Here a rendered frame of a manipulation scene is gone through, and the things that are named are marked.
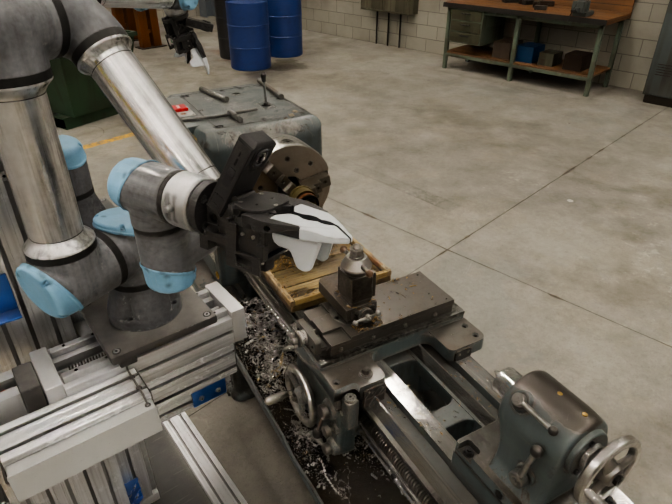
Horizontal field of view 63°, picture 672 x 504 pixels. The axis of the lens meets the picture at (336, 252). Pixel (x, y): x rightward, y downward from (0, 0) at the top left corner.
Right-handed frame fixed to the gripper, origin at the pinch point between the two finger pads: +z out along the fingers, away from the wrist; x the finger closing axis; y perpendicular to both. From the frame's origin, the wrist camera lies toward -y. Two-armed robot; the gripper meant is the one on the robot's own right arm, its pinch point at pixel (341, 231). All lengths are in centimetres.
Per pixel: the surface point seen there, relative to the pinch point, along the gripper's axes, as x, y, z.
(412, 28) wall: -836, 13, -357
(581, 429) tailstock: -35, 40, 30
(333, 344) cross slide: -52, 55, -28
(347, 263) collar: -59, 36, -30
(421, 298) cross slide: -80, 51, -16
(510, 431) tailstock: -38, 48, 19
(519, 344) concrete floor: -207, 131, -3
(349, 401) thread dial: -45, 64, -18
